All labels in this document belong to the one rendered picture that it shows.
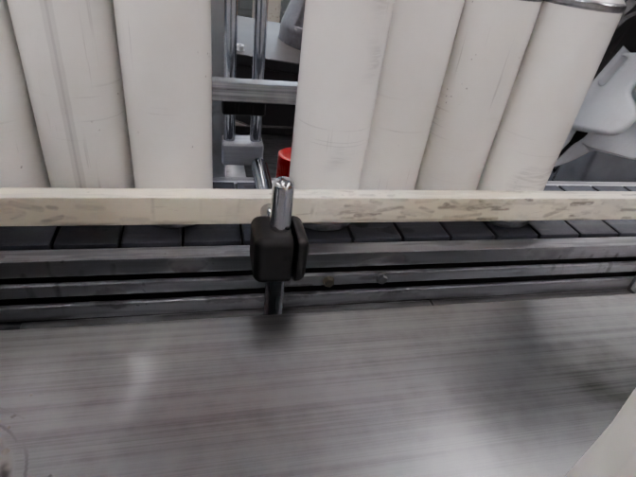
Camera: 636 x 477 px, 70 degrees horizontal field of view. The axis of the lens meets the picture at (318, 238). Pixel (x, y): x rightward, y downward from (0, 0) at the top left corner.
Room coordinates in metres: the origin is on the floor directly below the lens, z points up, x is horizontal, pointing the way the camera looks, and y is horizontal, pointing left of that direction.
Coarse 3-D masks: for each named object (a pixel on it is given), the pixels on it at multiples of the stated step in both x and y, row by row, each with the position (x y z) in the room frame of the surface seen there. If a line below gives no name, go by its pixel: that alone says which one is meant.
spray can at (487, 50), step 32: (480, 0) 0.32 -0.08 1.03; (512, 0) 0.31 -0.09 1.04; (480, 32) 0.32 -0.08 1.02; (512, 32) 0.31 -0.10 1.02; (448, 64) 0.33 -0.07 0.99; (480, 64) 0.31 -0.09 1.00; (512, 64) 0.32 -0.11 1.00; (448, 96) 0.32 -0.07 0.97; (480, 96) 0.31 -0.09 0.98; (448, 128) 0.32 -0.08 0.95; (480, 128) 0.31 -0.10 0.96; (448, 160) 0.31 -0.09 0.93; (480, 160) 0.32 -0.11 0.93
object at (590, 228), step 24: (0, 240) 0.21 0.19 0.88; (24, 240) 0.22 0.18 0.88; (48, 240) 0.22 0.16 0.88; (72, 240) 0.22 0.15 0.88; (96, 240) 0.23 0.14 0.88; (120, 240) 0.24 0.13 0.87; (144, 240) 0.23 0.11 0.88; (168, 240) 0.24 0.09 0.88; (192, 240) 0.24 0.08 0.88; (216, 240) 0.24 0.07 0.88; (240, 240) 0.25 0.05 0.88; (312, 240) 0.26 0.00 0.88; (336, 240) 0.27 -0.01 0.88; (360, 240) 0.27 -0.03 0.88; (384, 240) 0.28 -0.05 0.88; (408, 240) 0.28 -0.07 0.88; (432, 240) 0.29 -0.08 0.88
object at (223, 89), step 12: (216, 84) 0.31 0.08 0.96; (228, 84) 0.32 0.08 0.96; (240, 84) 0.32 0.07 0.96; (252, 84) 0.32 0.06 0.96; (264, 84) 0.32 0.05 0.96; (276, 84) 0.33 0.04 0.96; (288, 84) 0.33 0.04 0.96; (216, 96) 0.31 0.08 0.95; (228, 96) 0.32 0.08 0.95; (240, 96) 0.32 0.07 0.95; (252, 96) 0.32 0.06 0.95; (264, 96) 0.32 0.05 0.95; (276, 96) 0.33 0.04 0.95; (288, 96) 0.33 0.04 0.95
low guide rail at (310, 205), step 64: (0, 192) 0.21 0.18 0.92; (64, 192) 0.22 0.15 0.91; (128, 192) 0.23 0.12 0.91; (192, 192) 0.24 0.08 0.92; (256, 192) 0.25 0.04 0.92; (320, 192) 0.26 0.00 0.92; (384, 192) 0.28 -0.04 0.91; (448, 192) 0.29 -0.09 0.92; (512, 192) 0.31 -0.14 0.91; (576, 192) 0.32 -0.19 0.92
